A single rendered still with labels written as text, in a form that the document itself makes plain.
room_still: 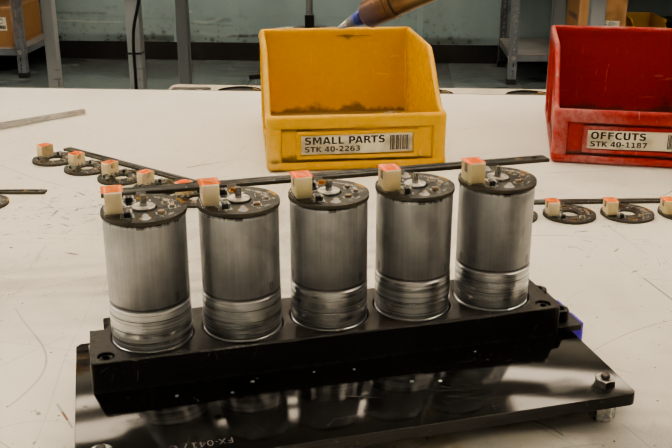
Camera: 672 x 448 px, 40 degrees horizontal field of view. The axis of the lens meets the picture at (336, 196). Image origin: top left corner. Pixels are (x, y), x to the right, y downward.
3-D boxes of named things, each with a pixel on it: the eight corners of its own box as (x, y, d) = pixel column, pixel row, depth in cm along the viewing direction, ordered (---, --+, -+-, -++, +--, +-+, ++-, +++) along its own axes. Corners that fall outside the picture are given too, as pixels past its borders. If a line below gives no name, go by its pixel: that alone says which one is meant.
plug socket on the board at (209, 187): (229, 205, 27) (228, 183, 27) (200, 207, 27) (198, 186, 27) (225, 196, 28) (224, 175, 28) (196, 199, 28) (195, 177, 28)
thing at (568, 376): (527, 318, 34) (530, 290, 34) (633, 425, 27) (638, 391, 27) (79, 374, 30) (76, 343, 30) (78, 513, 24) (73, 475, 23)
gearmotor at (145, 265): (198, 373, 28) (189, 215, 26) (115, 384, 27) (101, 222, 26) (190, 336, 30) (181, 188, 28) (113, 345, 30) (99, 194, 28)
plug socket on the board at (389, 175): (408, 190, 29) (409, 169, 28) (382, 192, 28) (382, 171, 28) (400, 182, 29) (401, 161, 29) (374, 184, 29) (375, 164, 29)
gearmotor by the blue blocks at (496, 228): (538, 330, 31) (549, 183, 29) (468, 339, 30) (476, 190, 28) (507, 298, 33) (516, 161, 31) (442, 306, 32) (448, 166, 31)
